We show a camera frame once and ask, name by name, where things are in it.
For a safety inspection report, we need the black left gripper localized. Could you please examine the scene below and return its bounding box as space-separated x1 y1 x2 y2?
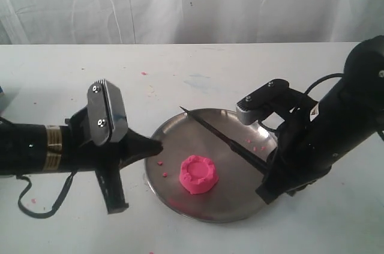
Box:
59 108 163 214

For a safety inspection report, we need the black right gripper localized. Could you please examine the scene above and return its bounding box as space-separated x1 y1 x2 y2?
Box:
256 85 330 205

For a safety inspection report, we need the black knife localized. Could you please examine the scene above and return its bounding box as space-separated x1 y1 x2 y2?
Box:
180 106 268 175

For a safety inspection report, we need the pink clay lump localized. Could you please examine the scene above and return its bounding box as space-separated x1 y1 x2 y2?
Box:
179 155 219 195

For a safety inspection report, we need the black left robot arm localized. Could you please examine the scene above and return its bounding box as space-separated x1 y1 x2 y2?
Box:
1 108 163 219

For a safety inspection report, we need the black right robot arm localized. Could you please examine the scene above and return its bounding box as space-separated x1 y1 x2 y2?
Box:
256 35 383 204

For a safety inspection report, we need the round steel plate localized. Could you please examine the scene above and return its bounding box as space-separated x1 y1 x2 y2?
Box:
145 112 265 223

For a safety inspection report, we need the white backdrop curtain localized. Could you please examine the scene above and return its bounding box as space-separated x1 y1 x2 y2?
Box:
1 0 383 44

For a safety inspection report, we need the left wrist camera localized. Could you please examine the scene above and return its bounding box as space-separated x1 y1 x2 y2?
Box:
86 79 128 147

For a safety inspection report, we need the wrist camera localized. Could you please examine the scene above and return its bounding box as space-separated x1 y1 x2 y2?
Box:
236 79 289 125
86 79 128 147

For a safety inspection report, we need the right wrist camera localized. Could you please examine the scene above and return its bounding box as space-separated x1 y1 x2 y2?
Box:
236 79 289 125

